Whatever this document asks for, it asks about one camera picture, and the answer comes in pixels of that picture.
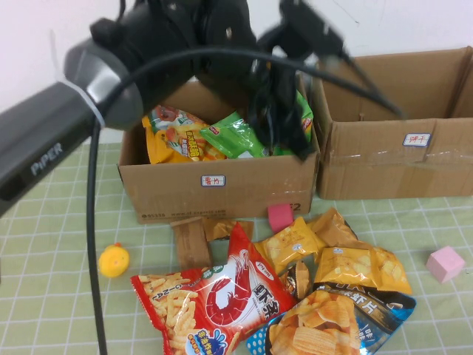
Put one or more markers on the yellow cracker packet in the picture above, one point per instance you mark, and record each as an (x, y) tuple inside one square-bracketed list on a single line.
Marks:
[(345, 270), (393, 271), (288, 244)]

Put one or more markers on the brown wafer packet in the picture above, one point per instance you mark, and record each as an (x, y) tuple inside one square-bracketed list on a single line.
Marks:
[(192, 244)]

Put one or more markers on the cardboard box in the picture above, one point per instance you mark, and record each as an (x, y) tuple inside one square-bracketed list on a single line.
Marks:
[(388, 174), (166, 192)]

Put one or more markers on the orange mushroom snack bag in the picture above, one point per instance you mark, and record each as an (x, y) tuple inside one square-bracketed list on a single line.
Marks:
[(166, 140)]

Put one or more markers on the hot pink cube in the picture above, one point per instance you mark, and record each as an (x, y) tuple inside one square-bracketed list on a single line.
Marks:
[(281, 218)]

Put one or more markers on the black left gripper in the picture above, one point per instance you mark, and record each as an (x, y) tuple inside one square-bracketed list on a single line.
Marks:
[(236, 44)]

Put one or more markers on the right cardboard box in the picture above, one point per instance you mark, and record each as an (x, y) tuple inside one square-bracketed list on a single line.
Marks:
[(388, 174)]

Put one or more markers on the golden brown snack packet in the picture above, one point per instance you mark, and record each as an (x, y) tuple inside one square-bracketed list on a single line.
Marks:
[(332, 227)]

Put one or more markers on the tan chocolate biscuit packet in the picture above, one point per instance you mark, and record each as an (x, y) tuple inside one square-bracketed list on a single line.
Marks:
[(299, 277)]

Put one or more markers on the brown gold snack packet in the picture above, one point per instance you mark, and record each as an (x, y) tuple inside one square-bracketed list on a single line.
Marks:
[(221, 229)]

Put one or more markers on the yellow duck toy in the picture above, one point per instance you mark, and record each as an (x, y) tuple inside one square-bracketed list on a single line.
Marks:
[(114, 260)]

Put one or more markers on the left cardboard box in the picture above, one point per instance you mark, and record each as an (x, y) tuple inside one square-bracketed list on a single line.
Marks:
[(166, 192)]

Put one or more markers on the red shrimp stick bag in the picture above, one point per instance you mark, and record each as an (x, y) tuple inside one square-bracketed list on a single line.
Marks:
[(207, 296)]

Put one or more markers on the blue black shrimp chips bag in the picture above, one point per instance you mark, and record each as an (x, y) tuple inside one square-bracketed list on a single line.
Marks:
[(332, 325)]

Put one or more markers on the green checked tablecloth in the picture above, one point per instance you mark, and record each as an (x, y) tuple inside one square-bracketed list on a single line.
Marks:
[(44, 296)]

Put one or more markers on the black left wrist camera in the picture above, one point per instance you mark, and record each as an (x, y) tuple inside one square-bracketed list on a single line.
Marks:
[(306, 26)]

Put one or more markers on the light pink cube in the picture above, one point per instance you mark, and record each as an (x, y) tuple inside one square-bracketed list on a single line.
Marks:
[(445, 264)]

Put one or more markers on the small green chips bag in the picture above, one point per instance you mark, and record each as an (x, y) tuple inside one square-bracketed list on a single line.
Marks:
[(233, 137)]

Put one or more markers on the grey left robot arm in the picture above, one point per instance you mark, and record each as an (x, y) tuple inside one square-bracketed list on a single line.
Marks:
[(44, 148)]

